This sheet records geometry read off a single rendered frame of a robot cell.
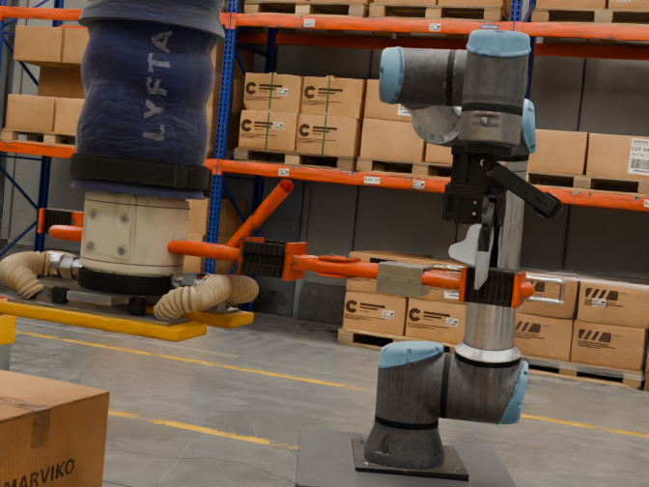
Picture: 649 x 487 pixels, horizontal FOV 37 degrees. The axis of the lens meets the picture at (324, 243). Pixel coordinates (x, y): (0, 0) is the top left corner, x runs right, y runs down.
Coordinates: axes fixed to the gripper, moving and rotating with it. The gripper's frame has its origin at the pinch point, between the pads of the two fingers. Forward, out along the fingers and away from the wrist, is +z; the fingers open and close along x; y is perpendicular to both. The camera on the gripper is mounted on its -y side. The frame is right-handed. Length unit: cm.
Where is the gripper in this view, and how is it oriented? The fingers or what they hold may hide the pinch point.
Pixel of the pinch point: (488, 282)
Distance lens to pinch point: 144.4
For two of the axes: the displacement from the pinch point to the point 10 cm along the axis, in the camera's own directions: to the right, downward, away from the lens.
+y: -9.4, -1.1, 3.3
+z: -1.0, 9.9, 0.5
